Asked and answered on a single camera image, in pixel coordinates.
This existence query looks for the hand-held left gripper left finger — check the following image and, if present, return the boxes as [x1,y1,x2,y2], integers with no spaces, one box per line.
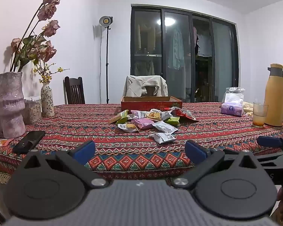
[19,139,109,190]

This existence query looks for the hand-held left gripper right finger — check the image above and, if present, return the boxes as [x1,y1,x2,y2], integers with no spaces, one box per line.
[171,140,266,189]

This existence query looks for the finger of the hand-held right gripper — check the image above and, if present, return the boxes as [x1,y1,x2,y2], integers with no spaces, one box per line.
[257,135,283,154]

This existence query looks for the pile of snack packets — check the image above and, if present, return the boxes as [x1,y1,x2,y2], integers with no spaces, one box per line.
[108,107,200,144]

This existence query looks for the red cardboard box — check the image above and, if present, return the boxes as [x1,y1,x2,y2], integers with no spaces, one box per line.
[121,96,182,111]

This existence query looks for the drinking glass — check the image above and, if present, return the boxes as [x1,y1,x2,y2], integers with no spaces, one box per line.
[252,98,269,128]

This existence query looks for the clear bag of pastries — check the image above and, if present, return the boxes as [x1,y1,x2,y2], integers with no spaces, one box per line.
[242,101,255,118]

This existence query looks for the yellow thermos jug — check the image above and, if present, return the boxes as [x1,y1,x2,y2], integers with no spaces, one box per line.
[264,63,283,127]

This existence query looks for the red patterned tablecloth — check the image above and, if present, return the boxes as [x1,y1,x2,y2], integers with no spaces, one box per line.
[0,102,283,179]

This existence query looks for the purple tissue pack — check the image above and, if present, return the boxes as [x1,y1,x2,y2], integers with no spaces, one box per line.
[221,102,244,117]

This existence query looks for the black phone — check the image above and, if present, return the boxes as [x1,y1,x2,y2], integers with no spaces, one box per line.
[12,130,46,153]

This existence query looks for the dark wooden chair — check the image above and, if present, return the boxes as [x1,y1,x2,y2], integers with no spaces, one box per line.
[63,76,86,105]

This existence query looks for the small floral vase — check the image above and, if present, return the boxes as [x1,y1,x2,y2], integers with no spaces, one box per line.
[41,82,55,118]

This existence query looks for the glass jar white lid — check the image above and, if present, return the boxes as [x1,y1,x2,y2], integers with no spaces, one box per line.
[24,96,42,125]

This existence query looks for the brown chair under jacket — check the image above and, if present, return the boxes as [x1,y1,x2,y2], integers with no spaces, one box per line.
[145,86,159,97]

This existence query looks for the yellow flower sprigs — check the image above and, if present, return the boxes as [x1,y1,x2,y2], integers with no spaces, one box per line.
[33,62,70,83]

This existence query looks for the beige jacket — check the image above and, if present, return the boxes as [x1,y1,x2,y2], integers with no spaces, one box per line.
[122,75,168,97]

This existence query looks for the beige lace underlay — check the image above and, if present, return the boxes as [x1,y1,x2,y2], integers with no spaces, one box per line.
[0,169,15,184]

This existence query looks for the large pink ceramic vase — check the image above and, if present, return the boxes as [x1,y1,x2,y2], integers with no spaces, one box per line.
[0,72,26,139]

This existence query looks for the black sliding glass door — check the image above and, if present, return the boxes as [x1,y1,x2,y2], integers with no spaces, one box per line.
[131,4,240,103]

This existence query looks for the pale hanging shirt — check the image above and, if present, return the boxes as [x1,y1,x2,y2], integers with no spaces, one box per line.
[167,26,185,70]

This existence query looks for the white hanging garment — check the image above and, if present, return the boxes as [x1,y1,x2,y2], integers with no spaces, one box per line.
[197,29,213,57]

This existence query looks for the pink hanging garment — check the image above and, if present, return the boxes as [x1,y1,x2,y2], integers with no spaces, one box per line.
[192,27,198,52]

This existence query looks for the dried pink roses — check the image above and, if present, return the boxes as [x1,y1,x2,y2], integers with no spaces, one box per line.
[0,0,61,76]

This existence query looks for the studio light on stand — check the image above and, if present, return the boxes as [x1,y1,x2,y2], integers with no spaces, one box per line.
[99,16,114,104]

